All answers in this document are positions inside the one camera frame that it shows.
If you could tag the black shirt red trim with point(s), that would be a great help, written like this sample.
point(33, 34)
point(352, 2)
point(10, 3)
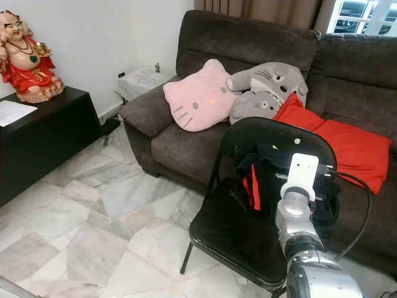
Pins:
point(270, 167)

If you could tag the white paper sheet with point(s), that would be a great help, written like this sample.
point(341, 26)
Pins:
point(15, 113)

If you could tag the black TV console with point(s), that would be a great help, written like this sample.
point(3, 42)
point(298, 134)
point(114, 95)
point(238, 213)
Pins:
point(49, 143)

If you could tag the red laughing Buddha statue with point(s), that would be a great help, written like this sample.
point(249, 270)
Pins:
point(28, 62)

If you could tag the black power adapter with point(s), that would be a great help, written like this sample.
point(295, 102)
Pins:
point(111, 125)

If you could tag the side table lace cover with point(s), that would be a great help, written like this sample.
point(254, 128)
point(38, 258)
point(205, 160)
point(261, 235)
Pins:
point(142, 81)

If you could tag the small brass figurine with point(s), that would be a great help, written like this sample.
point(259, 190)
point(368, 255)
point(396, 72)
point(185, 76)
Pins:
point(157, 67)

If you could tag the dark brown sofa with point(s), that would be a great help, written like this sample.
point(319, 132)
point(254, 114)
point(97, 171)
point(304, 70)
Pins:
point(186, 149)

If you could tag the pink cat face cushion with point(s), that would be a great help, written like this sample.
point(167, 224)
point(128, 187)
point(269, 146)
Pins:
point(198, 98)

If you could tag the black folding chair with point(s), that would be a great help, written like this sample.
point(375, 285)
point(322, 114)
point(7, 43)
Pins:
point(223, 230)

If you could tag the grey plush cushion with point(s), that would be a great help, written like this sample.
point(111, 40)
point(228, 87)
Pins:
point(270, 82)

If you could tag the brown curtain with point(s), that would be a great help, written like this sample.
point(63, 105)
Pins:
point(260, 11)

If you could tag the red cushion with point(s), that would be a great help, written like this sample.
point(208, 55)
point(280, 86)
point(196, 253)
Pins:
point(347, 146)

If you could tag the window with white frame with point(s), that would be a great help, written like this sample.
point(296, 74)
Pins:
point(363, 15)

